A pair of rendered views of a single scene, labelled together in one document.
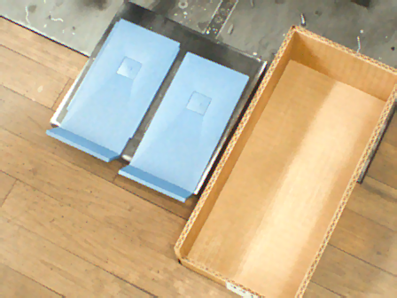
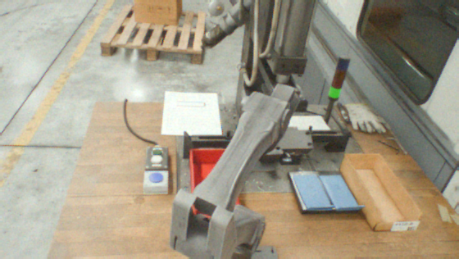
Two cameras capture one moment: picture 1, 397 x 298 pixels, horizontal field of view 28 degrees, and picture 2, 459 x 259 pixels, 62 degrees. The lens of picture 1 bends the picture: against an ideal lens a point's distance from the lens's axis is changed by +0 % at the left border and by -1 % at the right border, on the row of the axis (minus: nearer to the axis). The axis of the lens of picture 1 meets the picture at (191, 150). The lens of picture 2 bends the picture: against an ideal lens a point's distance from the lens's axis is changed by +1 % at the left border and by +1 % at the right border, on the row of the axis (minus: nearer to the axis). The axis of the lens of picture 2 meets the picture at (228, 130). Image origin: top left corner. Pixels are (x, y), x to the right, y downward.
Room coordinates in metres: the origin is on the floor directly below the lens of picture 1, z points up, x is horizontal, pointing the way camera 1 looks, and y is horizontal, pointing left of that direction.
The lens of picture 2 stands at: (-0.05, 0.83, 1.68)
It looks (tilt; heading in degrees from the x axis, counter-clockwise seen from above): 35 degrees down; 315
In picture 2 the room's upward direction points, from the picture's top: 7 degrees clockwise
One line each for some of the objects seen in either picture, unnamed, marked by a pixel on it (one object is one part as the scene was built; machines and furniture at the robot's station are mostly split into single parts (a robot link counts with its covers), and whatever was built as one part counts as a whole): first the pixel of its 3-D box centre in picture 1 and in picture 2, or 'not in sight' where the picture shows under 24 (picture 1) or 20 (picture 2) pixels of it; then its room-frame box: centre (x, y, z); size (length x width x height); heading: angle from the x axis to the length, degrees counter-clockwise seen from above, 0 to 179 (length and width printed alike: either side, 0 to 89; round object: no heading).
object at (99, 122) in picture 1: (114, 87); (313, 190); (0.34, 0.07, 0.93); 0.15 x 0.07 x 0.03; 147
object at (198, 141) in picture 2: not in sight; (215, 143); (0.65, 0.18, 0.95); 0.15 x 0.03 x 0.10; 56
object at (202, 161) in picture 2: not in sight; (212, 184); (0.53, 0.29, 0.93); 0.25 x 0.12 x 0.06; 146
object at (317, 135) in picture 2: not in sight; (319, 138); (0.48, -0.14, 0.95); 0.15 x 0.03 x 0.10; 56
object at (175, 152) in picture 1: (185, 123); (340, 190); (0.29, 0.00, 0.93); 0.15 x 0.07 x 0.03; 148
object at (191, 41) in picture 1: (159, 95); (321, 191); (0.33, 0.03, 0.91); 0.17 x 0.16 x 0.02; 56
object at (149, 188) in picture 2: not in sight; (156, 185); (0.64, 0.40, 0.90); 0.07 x 0.07 x 0.06; 56
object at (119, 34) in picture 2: not in sight; (159, 31); (3.45, -1.42, 0.07); 1.20 x 1.00 x 0.14; 139
